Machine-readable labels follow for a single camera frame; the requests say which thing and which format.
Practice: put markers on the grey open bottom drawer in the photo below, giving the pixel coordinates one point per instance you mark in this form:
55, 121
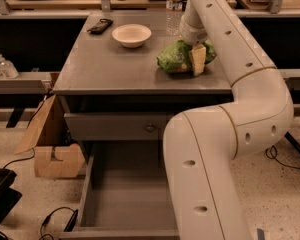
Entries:
125, 194

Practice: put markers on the black plastic tray stack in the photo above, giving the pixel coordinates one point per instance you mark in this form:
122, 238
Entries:
8, 196

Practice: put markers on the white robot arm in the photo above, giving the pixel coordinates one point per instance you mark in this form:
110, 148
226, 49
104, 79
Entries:
198, 144

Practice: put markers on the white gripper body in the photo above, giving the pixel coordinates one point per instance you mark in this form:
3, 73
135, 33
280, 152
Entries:
194, 35

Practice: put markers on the grey wooden drawer cabinet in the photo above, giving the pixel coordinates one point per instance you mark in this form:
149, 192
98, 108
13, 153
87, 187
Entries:
101, 76

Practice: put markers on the white ceramic bowl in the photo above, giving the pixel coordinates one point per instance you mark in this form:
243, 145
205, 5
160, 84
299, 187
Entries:
131, 35

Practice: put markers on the clear plastic water bottle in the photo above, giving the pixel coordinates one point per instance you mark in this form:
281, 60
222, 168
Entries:
173, 15

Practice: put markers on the black remote control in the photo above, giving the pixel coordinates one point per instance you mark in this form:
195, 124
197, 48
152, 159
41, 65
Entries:
100, 26

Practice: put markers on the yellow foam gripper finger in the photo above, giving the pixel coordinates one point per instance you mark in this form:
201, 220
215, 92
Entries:
197, 57

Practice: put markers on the brown cardboard box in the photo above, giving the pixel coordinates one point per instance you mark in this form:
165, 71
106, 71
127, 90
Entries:
54, 156

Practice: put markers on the green rice chip bag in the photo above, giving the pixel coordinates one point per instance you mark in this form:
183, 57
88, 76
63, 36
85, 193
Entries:
175, 57

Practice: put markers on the grey middle drawer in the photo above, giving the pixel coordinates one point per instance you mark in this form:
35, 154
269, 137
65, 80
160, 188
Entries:
117, 125

